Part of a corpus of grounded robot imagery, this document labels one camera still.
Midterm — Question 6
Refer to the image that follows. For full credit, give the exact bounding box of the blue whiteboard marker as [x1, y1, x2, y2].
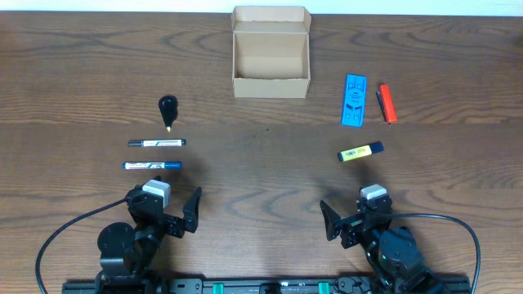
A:
[123, 162, 182, 170]

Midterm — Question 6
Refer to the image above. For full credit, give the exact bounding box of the black whiteboard marker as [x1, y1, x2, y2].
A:
[127, 139, 186, 148]

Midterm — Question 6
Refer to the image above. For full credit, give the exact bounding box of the yellow highlighter with dark cap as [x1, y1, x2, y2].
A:
[337, 141, 384, 163]

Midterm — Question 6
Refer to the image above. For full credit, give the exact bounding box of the black teardrop-shaped tool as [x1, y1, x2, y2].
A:
[159, 95, 178, 132]

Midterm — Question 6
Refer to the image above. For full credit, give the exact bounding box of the cardboard box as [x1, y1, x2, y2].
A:
[231, 6, 311, 99]

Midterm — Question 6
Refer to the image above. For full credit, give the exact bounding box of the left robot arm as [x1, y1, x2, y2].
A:
[95, 180, 202, 294]

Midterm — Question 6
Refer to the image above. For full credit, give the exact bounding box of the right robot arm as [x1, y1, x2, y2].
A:
[320, 194, 449, 293]

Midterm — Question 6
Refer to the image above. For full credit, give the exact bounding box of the black mounting rail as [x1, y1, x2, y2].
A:
[61, 275, 472, 294]

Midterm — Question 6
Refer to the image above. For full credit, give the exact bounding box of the left black cable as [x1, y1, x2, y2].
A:
[34, 197, 128, 294]

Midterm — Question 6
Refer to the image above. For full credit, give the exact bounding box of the black cable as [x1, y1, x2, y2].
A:
[386, 212, 482, 294]
[34, 197, 128, 294]

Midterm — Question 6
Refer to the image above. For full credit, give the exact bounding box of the right black cable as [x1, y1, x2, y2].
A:
[386, 212, 482, 294]

